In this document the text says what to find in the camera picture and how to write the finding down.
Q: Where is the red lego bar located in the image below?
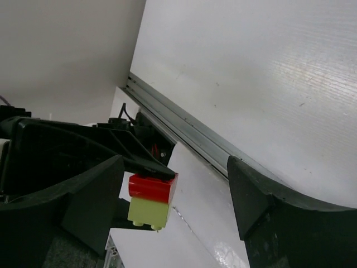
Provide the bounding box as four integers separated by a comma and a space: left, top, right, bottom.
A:
128, 173, 179, 204

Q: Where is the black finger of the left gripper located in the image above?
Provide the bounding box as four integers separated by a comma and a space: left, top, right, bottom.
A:
11, 117, 175, 179

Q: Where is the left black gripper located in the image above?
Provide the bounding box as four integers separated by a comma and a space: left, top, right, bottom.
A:
1, 117, 116, 203

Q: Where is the light green lego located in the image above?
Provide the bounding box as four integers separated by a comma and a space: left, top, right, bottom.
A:
128, 197, 171, 231

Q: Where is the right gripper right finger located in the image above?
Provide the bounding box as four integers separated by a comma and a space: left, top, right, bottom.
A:
227, 156, 356, 267

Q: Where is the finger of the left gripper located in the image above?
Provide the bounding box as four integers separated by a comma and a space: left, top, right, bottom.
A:
110, 198, 154, 231

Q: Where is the aluminium front rail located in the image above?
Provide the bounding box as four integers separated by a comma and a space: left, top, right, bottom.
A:
117, 71, 293, 190

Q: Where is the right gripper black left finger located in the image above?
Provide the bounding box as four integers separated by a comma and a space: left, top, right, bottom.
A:
1, 156, 124, 267

